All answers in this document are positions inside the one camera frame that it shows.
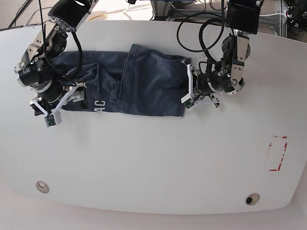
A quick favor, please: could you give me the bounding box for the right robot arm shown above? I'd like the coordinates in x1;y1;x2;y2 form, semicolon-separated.
14;0;97;127

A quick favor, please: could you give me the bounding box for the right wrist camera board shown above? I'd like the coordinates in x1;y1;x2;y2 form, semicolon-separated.
45;115;56;127

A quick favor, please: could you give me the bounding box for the red tape rectangle marking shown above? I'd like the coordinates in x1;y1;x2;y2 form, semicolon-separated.
266;136;288;172

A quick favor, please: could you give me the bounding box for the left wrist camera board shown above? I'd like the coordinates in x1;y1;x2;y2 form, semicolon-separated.
184;99;197;110

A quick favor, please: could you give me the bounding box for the table grommet hole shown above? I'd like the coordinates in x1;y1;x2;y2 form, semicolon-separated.
245;193;260;206
35;181;49;194

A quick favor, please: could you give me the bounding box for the dark blue t-shirt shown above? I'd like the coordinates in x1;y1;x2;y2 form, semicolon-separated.
54;44;191;117

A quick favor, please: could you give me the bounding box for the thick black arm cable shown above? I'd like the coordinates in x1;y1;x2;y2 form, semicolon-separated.
177;0;228;63

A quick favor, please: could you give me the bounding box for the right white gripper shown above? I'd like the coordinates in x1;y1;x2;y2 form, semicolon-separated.
29;82;86;125

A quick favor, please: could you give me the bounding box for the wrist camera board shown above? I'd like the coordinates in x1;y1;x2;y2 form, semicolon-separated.
45;115;56;127
184;99;197;110

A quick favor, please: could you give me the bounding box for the right table grommet hole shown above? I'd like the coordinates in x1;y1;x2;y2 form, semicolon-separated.
245;193;260;206

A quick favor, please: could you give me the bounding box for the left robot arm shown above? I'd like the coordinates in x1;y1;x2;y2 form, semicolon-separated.
181;0;263;110

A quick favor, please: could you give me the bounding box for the left table grommet hole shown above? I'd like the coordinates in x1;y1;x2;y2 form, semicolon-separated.
35;181;49;194

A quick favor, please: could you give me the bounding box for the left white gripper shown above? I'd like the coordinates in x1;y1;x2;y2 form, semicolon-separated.
181;59;220;108

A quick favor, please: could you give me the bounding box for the aluminium frame rail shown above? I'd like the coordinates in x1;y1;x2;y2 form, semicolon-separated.
150;0;288;38

